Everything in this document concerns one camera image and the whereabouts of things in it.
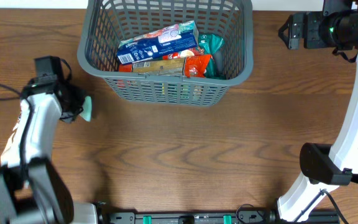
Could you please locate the teal white small sachet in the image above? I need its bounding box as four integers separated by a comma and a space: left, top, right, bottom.
79, 96, 93, 122

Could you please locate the green Nescafe 3in1 bag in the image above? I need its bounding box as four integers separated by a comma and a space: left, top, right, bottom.
162, 33, 225, 78

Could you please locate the grey plastic basket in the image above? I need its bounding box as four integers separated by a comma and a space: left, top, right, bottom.
77, 0, 254, 106

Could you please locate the orange spaghetti packet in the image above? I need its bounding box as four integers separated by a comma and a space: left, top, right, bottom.
119, 55, 212, 78

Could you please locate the Kleenex tissue multipack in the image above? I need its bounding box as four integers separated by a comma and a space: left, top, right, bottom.
117, 21, 199, 65

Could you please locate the beige coffee bag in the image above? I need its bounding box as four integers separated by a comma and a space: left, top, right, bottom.
0, 114, 21, 166

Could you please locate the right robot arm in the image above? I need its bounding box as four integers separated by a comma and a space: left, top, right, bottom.
266, 0, 358, 223

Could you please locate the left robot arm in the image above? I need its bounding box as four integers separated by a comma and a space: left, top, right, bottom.
0, 56, 98, 223

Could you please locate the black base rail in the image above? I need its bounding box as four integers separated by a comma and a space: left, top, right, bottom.
96, 203, 341, 224

